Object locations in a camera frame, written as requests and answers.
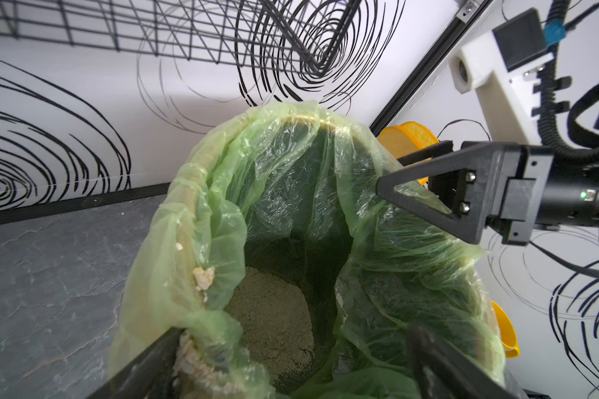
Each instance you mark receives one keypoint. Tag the yellow mug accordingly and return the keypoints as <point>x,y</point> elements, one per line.
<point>507,332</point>

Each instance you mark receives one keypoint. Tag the left yellow toast slice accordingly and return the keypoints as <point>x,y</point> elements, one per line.
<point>406,139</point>

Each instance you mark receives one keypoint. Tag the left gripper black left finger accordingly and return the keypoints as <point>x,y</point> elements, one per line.
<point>149,375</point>

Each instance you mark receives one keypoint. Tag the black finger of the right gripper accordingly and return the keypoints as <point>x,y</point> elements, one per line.
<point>439,149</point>
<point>463,180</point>

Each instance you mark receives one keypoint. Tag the green plastic bin liner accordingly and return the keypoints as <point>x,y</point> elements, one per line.
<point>290,189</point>

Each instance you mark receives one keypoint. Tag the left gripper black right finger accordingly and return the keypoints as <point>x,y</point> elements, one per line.
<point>441,371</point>

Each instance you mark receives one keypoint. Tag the clear jar with oatmeal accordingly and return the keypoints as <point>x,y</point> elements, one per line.
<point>197,378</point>

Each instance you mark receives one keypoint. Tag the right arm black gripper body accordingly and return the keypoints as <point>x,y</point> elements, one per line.
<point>534,189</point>

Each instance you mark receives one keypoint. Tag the black wire wall basket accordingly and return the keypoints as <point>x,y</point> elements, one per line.
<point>296,36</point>

